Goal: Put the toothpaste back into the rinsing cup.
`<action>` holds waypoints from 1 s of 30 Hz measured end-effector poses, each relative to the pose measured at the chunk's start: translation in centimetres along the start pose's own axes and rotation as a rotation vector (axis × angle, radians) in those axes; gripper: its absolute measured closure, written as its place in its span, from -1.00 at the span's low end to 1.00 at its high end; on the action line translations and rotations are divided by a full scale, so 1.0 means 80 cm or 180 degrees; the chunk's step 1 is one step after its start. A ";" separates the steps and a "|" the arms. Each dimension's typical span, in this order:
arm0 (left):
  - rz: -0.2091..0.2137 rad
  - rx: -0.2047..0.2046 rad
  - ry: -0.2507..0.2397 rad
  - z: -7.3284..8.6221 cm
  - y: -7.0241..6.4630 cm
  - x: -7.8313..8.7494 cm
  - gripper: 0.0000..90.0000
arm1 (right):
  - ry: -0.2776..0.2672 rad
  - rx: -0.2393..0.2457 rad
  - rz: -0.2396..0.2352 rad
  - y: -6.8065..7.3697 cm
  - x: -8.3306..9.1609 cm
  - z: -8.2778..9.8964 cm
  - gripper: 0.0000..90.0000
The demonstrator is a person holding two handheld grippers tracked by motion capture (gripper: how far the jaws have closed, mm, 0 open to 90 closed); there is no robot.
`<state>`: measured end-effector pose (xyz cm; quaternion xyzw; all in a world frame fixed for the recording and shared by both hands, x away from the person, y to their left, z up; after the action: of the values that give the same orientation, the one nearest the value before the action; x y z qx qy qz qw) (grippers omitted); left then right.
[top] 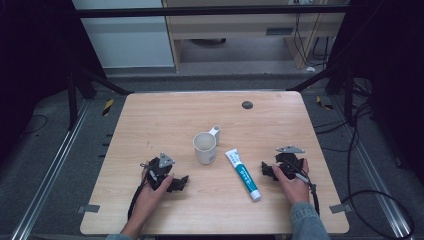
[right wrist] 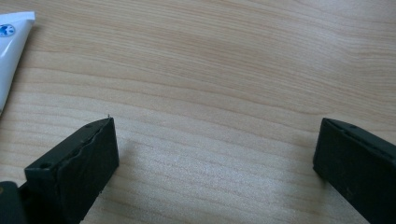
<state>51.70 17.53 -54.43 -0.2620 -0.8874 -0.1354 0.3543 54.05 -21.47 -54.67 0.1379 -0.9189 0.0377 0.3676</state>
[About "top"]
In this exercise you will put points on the aluminium floor rail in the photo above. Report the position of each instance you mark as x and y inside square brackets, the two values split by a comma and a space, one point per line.
[50, 171]
[373, 173]

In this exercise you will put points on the small white plug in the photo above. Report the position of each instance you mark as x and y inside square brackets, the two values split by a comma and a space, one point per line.
[310, 69]

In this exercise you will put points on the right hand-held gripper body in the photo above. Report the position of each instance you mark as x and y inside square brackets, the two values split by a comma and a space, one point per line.
[289, 162]

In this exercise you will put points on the light wooden desk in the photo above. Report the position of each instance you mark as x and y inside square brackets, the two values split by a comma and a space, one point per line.
[233, 25]

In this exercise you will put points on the grey metal table bracket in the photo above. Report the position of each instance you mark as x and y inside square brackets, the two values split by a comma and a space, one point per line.
[340, 208]
[88, 208]

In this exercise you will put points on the white teal toothpaste tube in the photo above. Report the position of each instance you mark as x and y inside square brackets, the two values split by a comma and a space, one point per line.
[243, 174]

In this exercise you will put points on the grey round table grommet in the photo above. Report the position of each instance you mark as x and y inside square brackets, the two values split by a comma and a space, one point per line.
[247, 105]

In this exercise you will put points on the person's right hand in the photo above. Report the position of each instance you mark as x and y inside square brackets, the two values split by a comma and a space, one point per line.
[295, 190]

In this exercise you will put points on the person's left hand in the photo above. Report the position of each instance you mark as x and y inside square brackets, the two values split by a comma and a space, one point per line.
[148, 200]

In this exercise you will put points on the black horizontal frame bar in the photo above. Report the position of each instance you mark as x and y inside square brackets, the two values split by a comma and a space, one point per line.
[200, 11]

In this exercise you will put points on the black metal stand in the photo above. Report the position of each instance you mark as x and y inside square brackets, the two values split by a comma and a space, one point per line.
[72, 100]
[348, 96]

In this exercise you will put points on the yellow black striped tape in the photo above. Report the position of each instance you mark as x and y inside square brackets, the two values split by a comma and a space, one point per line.
[322, 104]
[107, 107]

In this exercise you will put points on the white cup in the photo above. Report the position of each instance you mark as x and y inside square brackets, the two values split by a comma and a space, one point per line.
[205, 154]

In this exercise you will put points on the white cabinet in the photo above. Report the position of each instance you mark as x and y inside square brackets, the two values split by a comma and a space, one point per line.
[128, 43]

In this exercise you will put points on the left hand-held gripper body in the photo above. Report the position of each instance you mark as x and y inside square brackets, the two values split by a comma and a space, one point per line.
[159, 168]

